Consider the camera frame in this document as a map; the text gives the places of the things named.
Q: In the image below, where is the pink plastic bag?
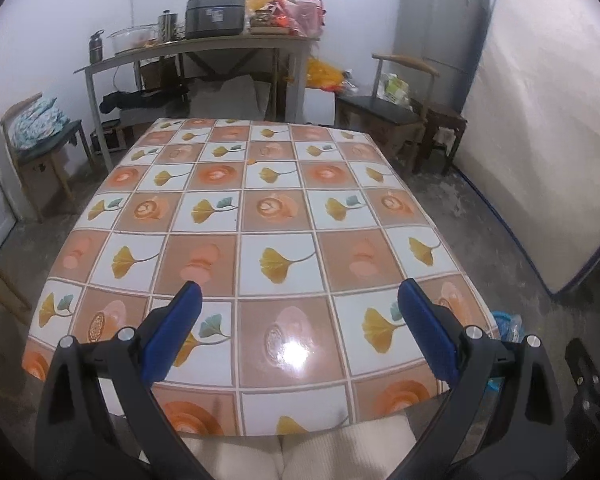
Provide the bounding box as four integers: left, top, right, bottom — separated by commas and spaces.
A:
287, 0, 327, 38

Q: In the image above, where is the steel canister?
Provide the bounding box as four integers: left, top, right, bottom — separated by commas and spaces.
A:
157, 10, 178, 43

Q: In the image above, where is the wooden chair with green seat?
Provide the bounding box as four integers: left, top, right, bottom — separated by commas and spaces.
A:
0, 92, 93, 223

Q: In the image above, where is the grey metal side table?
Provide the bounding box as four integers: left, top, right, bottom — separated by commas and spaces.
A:
74, 35, 321, 171

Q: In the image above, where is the wooden armchair with black seat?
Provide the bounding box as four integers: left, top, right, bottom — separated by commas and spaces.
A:
335, 52, 438, 171

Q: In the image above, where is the dark wooden stool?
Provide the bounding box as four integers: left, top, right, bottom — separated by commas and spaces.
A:
412, 102, 468, 176

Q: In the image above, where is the glass bowl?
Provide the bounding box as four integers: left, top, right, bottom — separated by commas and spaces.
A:
107, 25, 160, 56

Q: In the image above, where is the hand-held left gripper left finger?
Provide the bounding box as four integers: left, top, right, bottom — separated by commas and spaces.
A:
34, 280, 216, 480

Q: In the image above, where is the yellow plastic bag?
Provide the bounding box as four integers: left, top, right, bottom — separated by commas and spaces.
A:
306, 57, 346, 91

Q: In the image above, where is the dark rice cooker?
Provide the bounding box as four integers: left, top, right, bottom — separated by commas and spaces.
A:
185, 0, 246, 40

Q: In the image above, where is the pile of red snack packets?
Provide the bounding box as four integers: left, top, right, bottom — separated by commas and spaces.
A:
245, 0, 301, 36

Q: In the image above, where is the blue plastic wastebasket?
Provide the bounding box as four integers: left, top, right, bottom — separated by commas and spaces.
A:
487, 310, 526, 393

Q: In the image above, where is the floral cloth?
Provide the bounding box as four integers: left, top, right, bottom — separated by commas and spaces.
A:
7, 96, 71, 150

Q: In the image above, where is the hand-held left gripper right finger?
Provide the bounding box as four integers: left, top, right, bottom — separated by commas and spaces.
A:
387, 277, 568, 480

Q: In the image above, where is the grey refrigerator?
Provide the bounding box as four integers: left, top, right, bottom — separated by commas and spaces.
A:
392, 0, 492, 113

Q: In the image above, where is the white mattress with blue edge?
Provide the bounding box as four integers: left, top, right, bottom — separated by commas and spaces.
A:
452, 0, 600, 296

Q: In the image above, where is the wooden chair with dark seat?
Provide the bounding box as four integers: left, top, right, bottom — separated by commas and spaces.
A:
0, 240, 33, 356

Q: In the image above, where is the white sack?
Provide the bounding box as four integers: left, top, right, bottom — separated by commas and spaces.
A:
187, 75, 271, 122

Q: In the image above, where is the black clothing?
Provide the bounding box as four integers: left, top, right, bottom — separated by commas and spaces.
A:
99, 87, 191, 115

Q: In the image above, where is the green and white carton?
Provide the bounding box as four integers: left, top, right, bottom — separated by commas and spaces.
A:
382, 72, 411, 106

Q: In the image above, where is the patterned dining table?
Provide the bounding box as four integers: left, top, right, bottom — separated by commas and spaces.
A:
22, 117, 501, 436

